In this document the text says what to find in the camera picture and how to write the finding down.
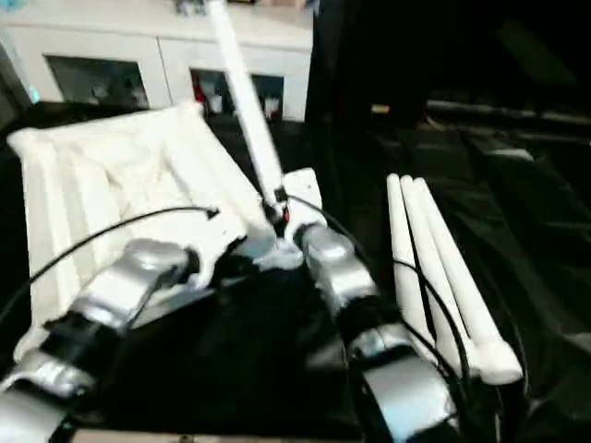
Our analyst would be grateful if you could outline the dark grey tube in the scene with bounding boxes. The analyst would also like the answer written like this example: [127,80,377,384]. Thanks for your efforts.
[427,100,591,126]

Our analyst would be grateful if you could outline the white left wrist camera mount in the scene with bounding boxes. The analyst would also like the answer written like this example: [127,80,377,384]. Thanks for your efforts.
[184,198,250,287]

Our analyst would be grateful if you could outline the white plastic table top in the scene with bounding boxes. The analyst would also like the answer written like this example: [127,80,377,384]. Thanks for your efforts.
[6,101,306,361]

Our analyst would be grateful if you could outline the black backdrop cloth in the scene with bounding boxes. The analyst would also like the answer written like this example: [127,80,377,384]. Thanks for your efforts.
[307,0,591,130]

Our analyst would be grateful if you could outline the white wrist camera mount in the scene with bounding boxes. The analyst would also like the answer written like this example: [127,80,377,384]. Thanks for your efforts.
[281,168,324,241]
[184,198,250,287]

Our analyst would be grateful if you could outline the black left wrist camera cable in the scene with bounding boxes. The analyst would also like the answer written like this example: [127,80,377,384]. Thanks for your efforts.
[0,206,221,333]

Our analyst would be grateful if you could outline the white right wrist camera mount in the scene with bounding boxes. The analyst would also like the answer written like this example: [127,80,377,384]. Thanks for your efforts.
[281,168,324,241]

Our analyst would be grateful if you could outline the black work surface mat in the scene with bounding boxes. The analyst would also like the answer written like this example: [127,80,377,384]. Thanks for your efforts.
[0,99,591,443]

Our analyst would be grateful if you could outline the white glass-door cabinet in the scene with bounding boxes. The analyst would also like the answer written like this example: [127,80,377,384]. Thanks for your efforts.
[0,0,315,124]

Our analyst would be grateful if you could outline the white plastic table leg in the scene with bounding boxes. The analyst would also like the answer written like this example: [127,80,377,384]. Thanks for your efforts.
[413,177,525,385]
[210,0,290,241]
[386,173,440,354]
[399,174,476,370]

